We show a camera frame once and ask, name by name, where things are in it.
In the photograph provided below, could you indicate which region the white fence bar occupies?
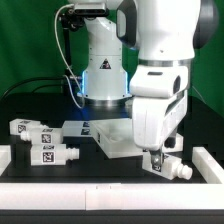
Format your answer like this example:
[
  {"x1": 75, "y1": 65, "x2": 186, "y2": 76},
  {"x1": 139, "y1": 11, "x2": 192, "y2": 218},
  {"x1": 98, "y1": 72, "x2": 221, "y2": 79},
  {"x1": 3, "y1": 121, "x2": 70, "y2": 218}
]
[
  {"x1": 0, "y1": 183, "x2": 224, "y2": 210},
  {"x1": 192, "y1": 147, "x2": 224, "y2": 184},
  {"x1": 0, "y1": 145, "x2": 11, "y2": 176}
]

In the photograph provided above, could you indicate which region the white square tabletop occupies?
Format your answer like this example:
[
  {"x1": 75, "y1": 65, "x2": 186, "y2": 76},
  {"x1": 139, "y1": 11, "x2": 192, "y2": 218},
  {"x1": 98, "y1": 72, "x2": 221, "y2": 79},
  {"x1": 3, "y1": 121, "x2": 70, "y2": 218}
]
[{"x1": 90, "y1": 118, "x2": 184, "y2": 159}]

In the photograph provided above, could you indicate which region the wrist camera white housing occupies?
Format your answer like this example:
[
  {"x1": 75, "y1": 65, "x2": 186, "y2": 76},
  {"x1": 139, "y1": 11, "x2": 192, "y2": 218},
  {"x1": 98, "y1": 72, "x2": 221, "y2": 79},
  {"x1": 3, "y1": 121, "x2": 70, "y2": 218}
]
[{"x1": 129, "y1": 65, "x2": 188, "y2": 99}]

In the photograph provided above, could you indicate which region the white left fence bar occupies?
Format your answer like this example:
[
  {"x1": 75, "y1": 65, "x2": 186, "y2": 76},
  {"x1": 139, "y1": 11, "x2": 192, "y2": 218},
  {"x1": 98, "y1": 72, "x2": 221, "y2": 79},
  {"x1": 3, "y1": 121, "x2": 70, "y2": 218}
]
[{"x1": 0, "y1": 145, "x2": 11, "y2": 176}]

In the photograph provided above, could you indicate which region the black camera on stand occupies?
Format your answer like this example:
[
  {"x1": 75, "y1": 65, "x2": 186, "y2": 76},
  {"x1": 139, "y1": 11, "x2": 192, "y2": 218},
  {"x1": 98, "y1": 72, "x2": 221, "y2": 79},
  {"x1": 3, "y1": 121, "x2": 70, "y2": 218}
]
[{"x1": 59, "y1": 8, "x2": 84, "y2": 76}]

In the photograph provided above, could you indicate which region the white cable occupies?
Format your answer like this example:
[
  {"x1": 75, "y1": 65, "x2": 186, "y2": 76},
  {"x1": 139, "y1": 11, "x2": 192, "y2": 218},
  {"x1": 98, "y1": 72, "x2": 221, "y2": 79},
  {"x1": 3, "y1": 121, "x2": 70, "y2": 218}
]
[{"x1": 54, "y1": 3, "x2": 86, "y2": 110}]

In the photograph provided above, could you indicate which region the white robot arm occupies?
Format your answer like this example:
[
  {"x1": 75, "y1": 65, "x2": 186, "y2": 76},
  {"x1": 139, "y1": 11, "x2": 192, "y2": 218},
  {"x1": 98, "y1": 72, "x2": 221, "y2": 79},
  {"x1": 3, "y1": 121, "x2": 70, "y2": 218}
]
[{"x1": 68, "y1": 0, "x2": 219, "y2": 171}]

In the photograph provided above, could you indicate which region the black cable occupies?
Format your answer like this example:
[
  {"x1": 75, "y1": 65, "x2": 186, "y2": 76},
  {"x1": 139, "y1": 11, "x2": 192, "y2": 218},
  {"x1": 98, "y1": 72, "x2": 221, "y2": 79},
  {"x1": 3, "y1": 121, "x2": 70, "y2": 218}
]
[{"x1": 0, "y1": 76, "x2": 68, "y2": 101}]

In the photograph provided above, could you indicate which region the white right fence bar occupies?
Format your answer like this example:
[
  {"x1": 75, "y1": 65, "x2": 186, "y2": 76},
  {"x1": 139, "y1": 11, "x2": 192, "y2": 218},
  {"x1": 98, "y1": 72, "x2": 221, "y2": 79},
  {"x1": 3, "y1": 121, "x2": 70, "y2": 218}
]
[{"x1": 192, "y1": 147, "x2": 224, "y2": 184}]

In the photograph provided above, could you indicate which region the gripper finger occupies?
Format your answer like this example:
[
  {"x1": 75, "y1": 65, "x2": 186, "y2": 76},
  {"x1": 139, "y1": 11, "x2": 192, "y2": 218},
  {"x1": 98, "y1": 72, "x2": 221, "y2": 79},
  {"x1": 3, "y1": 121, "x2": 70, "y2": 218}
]
[
  {"x1": 150, "y1": 149, "x2": 164, "y2": 171},
  {"x1": 164, "y1": 130, "x2": 177, "y2": 148}
]

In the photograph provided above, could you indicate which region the white fiducial marker sheet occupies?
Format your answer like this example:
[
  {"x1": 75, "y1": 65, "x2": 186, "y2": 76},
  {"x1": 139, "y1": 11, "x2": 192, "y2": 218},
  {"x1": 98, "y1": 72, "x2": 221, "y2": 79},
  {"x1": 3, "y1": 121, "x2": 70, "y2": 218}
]
[{"x1": 62, "y1": 121, "x2": 91, "y2": 137}]

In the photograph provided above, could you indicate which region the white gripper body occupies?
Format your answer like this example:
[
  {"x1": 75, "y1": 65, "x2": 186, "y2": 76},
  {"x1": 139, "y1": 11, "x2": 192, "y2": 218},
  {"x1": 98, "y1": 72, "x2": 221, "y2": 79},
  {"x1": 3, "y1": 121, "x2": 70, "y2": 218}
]
[{"x1": 132, "y1": 91, "x2": 187, "y2": 150}]

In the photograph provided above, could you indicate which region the white front fence bar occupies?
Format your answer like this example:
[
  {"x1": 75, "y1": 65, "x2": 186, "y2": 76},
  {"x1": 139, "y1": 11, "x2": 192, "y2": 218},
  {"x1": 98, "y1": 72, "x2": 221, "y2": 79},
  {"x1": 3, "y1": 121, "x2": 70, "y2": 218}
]
[{"x1": 0, "y1": 183, "x2": 224, "y2": 210}]

